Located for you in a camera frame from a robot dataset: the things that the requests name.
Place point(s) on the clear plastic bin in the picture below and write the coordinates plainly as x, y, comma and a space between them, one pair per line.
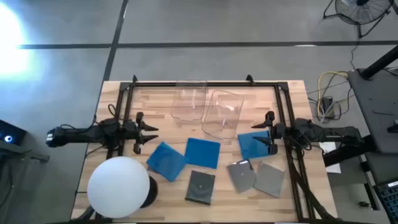
222, 115
188, 102

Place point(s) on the grey power strip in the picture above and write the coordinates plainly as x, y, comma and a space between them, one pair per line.
328, 107

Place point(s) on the black metal table frame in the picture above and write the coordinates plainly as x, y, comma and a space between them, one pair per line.
155, 84

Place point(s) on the black lamp base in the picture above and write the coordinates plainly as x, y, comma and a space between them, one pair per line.
153, 191

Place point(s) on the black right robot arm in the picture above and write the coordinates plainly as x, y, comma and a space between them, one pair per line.
326, 133

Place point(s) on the white paper sheet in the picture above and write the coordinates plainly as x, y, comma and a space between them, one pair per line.
332, 168

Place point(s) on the black pole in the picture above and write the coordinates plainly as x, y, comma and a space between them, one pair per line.
379, 63

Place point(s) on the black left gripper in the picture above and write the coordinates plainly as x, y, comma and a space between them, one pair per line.
137, 132

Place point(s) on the blue jewel case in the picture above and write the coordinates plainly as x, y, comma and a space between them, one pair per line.
202, 153
166, 161
252, 145

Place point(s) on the grey metal stand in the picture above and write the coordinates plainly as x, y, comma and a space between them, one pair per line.
28, 155

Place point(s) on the black device with blue light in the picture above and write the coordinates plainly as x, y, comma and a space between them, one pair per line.
9, 135

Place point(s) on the black support beam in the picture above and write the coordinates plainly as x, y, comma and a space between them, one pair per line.
345, 154

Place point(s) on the black floor fan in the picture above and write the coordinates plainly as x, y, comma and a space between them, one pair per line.
360, 12

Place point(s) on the blue-lit keyboard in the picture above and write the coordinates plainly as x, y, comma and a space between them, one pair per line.
388, 196

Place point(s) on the grey jewel case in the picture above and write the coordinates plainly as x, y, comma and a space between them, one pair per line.
270, 179
241, 176

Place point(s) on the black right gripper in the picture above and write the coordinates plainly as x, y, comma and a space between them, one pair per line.
273, 132

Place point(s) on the white globe lamp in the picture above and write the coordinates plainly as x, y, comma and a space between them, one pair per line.
118, 186

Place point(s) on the grey desk top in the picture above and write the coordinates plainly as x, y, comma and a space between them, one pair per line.
376, 105

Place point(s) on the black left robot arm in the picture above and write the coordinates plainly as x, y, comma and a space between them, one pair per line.
81, 133

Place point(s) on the dark jewel case with disc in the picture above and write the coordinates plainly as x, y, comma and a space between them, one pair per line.
200, 187

